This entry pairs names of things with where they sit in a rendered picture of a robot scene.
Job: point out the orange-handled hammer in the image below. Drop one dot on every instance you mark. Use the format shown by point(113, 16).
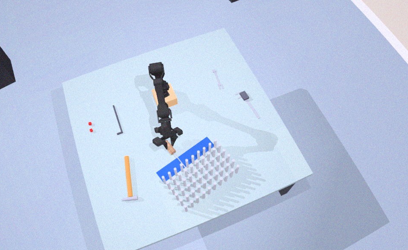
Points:
point(129, 182)

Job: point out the blue tape strip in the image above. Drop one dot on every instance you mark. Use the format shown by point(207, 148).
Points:
point(187, 155)

